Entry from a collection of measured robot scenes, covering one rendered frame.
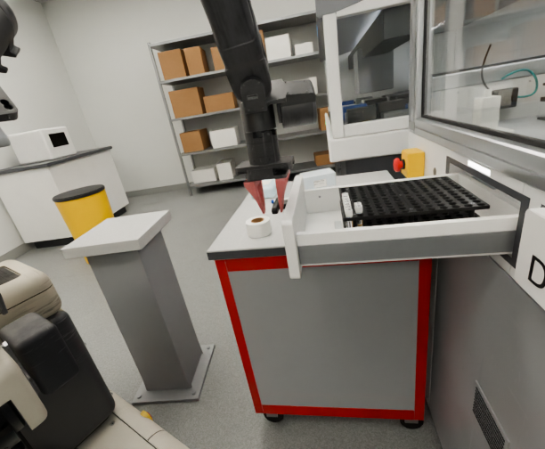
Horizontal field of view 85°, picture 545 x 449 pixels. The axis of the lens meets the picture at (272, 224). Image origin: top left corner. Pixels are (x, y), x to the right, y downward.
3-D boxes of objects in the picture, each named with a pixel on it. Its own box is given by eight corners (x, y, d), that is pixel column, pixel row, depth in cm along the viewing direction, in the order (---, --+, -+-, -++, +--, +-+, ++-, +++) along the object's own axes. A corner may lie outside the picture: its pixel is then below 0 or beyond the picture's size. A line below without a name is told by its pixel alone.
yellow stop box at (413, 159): (404, 179, 83) (405, 154, 81) (399, 173, 90) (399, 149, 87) (424, 177, 82) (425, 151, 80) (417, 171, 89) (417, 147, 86)
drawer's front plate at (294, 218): (290, 281, 50) (280, 221, 46) (301, 216, 77) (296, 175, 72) (300, 280, 50) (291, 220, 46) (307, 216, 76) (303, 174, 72)
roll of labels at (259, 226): (242, 236, 85) (239, 224, 84) (258, 226, 90) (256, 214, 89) (261, 240, 81) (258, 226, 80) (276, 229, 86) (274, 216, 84)
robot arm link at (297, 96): (235, 48, 46) (238, 82, 41) (310, 36, 45) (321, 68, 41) (248, 112, 56) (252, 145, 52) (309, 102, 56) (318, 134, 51)
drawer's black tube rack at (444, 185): (345, 251, 53) (344, 217, 51) (340, 214, 69) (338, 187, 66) (485, 241, 48) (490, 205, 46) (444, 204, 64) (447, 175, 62)
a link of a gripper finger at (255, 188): (287, 217, 54) (280, 167, 51) (249, 220, 56) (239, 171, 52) (290, 205, 60) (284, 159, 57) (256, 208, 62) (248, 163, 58)
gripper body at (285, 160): (292, 172, 51) (287, 127, 48) (235, 178, 53) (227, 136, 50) (295, 164, 57) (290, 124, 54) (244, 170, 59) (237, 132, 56)
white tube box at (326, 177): (305, 191, 116) (303, 177, 114) (300, 185, 124) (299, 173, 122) (336, 184, 116) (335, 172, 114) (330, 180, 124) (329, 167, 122)
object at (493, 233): (300, 267, 51) (296, 235, 49) (307, 212, 74) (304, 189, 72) (574, 251, 43) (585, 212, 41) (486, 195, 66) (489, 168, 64)
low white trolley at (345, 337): (256, 432, 109) (206, 251, 80) (279, 316, 165) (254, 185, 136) (427, 442, 97) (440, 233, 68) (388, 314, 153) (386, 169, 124)
